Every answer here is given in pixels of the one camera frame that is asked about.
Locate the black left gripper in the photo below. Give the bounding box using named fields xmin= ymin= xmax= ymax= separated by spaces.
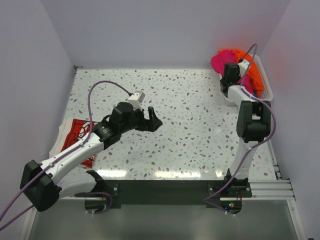
xmin=120 ymin=105 xmax=162 ymax=134

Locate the magenta t shirt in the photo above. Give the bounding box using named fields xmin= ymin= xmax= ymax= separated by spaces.
xmin=210 ymin=49 xmax=254 ymax=94

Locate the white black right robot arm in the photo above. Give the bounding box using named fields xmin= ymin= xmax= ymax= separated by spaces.
xmin=218 ymin=61 xmax=271 ymax=198

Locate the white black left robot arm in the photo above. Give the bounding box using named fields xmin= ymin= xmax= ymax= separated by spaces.
xmin=20 ymin=102 xmax=163 ymax=212

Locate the orange t shirt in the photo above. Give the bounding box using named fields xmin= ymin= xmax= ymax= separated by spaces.
xmin=218 ymin=48 xmax=265 ymax=97

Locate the white plastic basket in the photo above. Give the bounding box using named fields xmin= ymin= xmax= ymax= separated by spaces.
xmin=218 ymin=55 xmax=274 ymax=102

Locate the folded white red t shirt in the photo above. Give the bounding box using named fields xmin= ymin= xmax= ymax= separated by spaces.
xmin=49 ymin=118 xmax=90 ymax=158

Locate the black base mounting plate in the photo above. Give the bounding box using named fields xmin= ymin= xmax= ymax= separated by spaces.
xmin=74 ymin=178 xmax=252 ymax=216

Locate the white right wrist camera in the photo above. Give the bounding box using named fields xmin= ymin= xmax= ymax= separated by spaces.
xmin=238 ymin=59 xmax=251 ymax=77

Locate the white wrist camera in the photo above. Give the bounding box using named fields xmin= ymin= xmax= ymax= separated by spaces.
xmin=238 ymin=59 xmax=251 ymax=77
xmin=127 ymin=91 xmax=146 ymax=110

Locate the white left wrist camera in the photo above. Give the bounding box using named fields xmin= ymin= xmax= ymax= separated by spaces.
xmin=127 ymin=91 xmax=146 ymax=110

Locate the aluminium rail frame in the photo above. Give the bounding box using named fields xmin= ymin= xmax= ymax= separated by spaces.
xmin=18 ymin=139 xmax=301 ymax=240

